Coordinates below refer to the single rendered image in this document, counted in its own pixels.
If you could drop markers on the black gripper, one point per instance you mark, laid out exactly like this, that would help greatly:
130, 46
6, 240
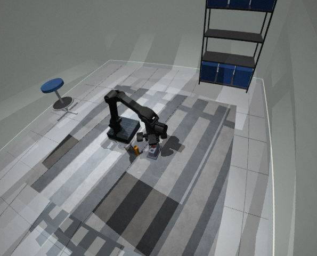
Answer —
140, 136

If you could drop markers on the brown cylinder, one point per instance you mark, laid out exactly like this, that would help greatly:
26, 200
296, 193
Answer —
136, 150

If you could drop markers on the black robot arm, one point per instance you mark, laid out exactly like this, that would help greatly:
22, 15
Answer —
144, 113

